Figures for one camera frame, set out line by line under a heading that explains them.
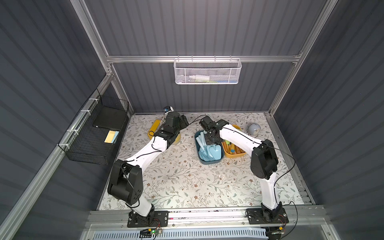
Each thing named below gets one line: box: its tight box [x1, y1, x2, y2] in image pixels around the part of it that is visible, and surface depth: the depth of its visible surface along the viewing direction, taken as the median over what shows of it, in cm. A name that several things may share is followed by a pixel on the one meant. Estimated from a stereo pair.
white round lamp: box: [248, 123, 261, 138], surface depth 104 cm
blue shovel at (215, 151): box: [209, 144, 222, 160], surface depth 91 cm
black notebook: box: [92, 106, 127, 131], surface depth 84 cm
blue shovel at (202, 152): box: [196, 136, 208, 161], surface depth 96 cm
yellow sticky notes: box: [104, 130, 120, 144], surface depth 77 cm
